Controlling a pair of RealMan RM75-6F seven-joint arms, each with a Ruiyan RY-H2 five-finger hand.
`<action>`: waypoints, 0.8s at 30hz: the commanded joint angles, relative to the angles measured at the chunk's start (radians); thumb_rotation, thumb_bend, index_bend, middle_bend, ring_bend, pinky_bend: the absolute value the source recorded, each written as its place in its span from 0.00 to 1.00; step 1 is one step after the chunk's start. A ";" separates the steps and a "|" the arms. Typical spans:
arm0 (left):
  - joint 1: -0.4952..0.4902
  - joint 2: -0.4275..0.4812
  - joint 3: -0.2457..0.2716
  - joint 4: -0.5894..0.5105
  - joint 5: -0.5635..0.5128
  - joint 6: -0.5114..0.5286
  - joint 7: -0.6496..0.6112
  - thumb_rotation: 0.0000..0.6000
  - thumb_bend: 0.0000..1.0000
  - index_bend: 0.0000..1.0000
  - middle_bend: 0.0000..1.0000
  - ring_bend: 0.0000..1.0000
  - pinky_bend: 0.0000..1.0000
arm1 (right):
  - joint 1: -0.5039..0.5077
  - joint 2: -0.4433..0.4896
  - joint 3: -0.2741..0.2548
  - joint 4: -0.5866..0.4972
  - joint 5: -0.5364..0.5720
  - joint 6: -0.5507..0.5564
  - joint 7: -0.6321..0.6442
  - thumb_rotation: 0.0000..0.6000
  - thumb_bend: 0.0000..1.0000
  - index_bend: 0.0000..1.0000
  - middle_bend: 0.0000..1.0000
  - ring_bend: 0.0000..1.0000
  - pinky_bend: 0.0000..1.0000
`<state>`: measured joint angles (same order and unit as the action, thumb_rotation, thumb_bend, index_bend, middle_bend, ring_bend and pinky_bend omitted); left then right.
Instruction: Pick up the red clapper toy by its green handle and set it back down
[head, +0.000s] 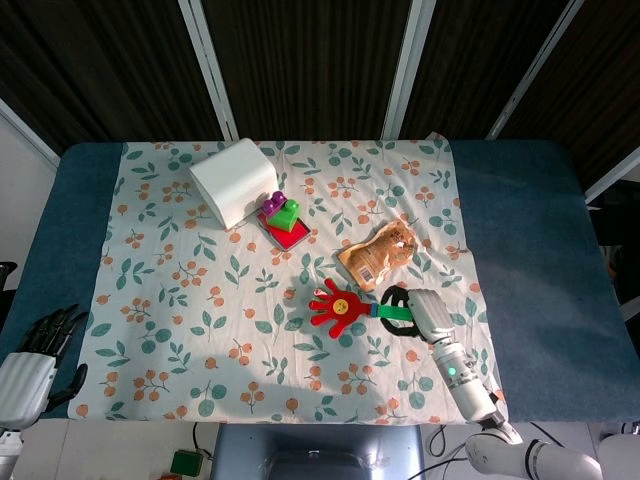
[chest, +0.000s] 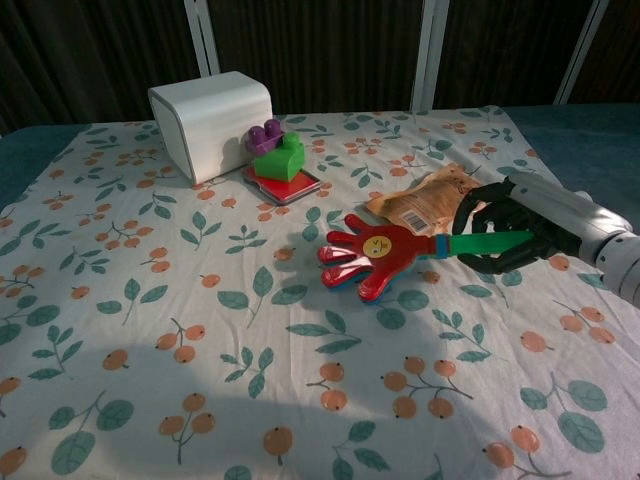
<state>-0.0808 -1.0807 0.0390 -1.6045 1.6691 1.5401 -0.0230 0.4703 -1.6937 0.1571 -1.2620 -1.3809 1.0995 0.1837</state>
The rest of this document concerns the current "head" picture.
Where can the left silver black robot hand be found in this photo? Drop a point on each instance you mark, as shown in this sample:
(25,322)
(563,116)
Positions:
(25,380)

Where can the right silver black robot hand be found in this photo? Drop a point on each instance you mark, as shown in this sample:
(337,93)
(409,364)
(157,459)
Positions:
(432,315)

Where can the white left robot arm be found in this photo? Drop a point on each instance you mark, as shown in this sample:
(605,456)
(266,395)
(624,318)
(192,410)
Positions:
(7,450)

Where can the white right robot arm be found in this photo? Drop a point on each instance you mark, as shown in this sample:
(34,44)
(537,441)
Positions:
(465,390)

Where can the brown crumpled spout pouch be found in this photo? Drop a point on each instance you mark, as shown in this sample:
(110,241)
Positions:
(380,252)

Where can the blue felt table cover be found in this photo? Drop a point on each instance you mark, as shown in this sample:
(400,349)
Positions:
(540,250)

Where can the red flat stamp pad case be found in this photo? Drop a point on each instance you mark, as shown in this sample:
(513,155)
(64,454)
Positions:
(296,238)

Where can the green toy building block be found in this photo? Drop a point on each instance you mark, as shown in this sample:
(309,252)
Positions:
(285,220)

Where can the grey robot torso base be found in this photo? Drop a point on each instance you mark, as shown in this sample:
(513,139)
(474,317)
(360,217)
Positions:
(310,445)

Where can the green box on floor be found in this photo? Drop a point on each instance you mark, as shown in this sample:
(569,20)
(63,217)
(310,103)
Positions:
(186,462)

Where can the floral leaf print tablecloth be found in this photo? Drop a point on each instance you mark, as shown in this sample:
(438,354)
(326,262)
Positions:
(200,300)

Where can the purple toy building block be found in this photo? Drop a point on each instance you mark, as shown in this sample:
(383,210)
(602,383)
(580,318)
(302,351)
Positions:
(274,204)

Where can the dark equipment beside table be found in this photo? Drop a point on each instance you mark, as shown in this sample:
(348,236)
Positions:
(622,250)

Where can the white rounded plastic box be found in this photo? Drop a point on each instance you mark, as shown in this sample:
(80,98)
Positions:
(230,185)

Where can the white partition post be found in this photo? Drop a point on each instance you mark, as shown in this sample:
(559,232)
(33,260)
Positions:
(535,70)
(30,135)
(210,70)
(612,177)
(407,70)

